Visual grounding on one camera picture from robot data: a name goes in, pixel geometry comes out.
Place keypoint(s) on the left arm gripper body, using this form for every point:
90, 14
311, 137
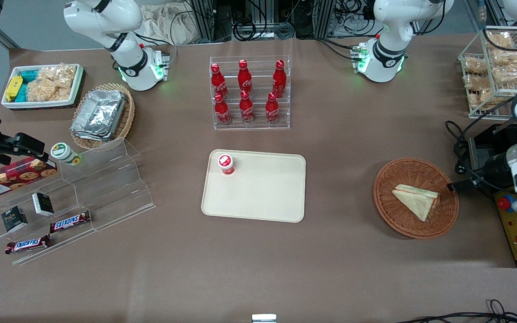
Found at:
493, 170

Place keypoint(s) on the triangular sandwich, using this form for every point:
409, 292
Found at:
418, 199

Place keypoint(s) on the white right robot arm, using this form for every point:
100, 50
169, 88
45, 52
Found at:
129, 67

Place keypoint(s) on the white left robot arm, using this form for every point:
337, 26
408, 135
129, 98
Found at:
386, 54

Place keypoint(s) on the round brown wicker basket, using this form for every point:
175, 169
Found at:
402, 215

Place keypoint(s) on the oval tan wicker basket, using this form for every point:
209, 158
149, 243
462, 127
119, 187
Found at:
126, 121

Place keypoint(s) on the beige plastic tray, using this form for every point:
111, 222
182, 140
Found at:
263, 193

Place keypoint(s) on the black metal appliance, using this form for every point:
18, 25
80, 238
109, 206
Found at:
483, 152

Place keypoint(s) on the yellow snack packet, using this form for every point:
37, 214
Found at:
14, 87

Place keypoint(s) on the red tartan cookie box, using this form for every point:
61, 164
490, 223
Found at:
16, 177

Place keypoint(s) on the white rectangular bin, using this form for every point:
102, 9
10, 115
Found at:
38, 104

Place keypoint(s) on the teal snack packet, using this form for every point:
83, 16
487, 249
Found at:
28, 75

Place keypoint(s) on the green-lidded white cup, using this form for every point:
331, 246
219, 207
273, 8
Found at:
63, 152

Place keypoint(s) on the clear bag of puffed snacks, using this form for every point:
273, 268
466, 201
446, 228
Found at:
52, 83

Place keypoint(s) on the bagged fried snack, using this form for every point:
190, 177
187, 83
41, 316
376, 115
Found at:
483, 98
500, 40
476, 82
475, 65
509, 57
510, 74

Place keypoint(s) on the small black carton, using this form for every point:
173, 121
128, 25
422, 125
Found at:
14, 219
43, 204

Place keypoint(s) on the stacked aluminium foil containers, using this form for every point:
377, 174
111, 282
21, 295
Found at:
99, 114

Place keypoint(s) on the Snickers chocolate bar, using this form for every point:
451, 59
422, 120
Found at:
70, 221
27, 244

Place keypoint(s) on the clear acrylic stepped shelf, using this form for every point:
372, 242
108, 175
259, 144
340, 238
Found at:
106, 188

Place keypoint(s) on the red cola bottle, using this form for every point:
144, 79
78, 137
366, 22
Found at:
244, 78
221, 111
246, 108
279, 80
272, 110
217, 83

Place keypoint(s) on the clear acrylic bottle rack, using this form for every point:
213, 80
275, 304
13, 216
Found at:
258, 123

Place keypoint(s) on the crumpled beige cloth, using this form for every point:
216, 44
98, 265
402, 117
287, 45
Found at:
168, 24

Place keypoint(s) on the red-lidded small cup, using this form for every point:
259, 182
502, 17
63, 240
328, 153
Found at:
225, 163

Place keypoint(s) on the small white object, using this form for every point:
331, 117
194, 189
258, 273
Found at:
264, 318

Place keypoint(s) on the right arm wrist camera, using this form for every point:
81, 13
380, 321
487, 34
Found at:
27, 144

